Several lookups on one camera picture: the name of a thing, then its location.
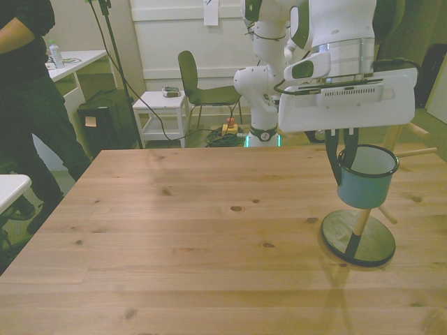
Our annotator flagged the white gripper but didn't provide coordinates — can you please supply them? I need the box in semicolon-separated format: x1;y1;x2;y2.
278;67;419;186

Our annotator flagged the blue enamel mug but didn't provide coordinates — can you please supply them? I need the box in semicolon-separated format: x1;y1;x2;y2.
337;144;400;210

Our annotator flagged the bare person forearm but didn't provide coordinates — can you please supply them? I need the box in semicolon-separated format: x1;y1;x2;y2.
0;15;36;55

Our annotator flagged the wooden mug tree black base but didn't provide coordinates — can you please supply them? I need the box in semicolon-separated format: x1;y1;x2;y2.
320;121;437;269

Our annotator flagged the yellow red emergency stop button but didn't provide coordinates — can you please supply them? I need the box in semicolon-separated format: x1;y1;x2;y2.
222;117;244;137

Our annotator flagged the olive green chair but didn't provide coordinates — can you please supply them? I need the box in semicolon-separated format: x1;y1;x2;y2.
177;50;244;140

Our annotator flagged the white paper sheet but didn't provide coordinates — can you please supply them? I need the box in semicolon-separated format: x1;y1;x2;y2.
203;0;220;27

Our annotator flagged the small white side table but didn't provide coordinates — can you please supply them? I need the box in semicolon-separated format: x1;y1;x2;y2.
132;90;190;149

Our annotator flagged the black case with sticky note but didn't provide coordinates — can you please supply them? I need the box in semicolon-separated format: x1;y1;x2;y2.
76;89;139;158

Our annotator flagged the white desk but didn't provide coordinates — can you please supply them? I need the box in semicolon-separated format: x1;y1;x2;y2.
29;50;118;165

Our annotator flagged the clear plastic bottle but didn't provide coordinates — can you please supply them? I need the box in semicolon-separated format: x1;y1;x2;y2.
48;38;66;70

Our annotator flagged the person in dark clothes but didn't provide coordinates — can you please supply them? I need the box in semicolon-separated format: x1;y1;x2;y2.
0;0;91;235

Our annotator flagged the white rounded table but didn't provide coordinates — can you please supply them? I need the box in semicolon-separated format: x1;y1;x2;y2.
0;174;33;214

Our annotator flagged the white vented wrist camera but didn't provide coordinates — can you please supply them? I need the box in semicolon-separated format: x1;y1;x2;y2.
316;85;387;109

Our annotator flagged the black camera cable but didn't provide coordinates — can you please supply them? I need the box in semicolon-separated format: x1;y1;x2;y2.
273;58;420;97

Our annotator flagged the coiled black floor cable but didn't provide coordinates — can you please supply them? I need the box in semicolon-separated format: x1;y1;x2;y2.
204;128;249;149

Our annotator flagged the black camera tripod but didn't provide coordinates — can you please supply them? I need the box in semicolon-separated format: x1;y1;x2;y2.
85;0;145;149

